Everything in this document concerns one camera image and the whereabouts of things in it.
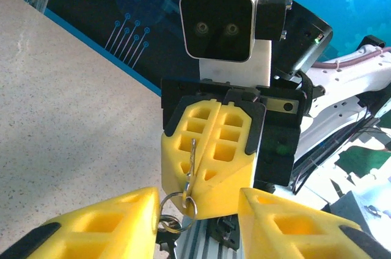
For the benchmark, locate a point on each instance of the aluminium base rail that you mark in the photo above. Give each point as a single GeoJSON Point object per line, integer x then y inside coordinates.
{"type": "Point", "coordinates": [195, 246]}

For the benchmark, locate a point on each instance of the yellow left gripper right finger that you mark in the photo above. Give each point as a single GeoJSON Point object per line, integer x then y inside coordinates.
{"type": "Point", "coordinates": [293, 231]}

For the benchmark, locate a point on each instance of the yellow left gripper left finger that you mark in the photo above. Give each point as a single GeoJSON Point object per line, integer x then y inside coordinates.
{"type": "Point", "coordinates": [100, 228]}

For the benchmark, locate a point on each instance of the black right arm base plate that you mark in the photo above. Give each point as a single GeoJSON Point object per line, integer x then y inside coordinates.
{"type": "Point", "coordinates": [226, 231]}

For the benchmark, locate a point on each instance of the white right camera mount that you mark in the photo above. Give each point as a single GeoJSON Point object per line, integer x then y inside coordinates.
{"type": "Point", "coordinates": [235, 69]}

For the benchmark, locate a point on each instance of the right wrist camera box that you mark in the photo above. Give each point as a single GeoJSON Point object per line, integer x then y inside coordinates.
{"type": "Point", "coordinates": [218, 20]}

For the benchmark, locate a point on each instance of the spare keys bunch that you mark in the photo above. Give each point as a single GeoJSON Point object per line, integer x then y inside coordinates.
{"type": "Point", "coordinates": [168, 245]}

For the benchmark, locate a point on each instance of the silver key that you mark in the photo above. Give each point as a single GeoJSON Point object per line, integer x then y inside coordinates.
{"type": "Point", "coordinates": [193, 152]}

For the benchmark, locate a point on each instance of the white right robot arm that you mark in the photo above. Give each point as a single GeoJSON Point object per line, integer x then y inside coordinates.
{"type": "Point", "coordinates": [351, 82]}

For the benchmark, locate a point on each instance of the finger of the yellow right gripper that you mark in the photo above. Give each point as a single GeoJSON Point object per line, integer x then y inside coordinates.
{"type": "Point", "coordinates": [174, 161]}
{"type": "Point", "coordinates": [235, 176]}

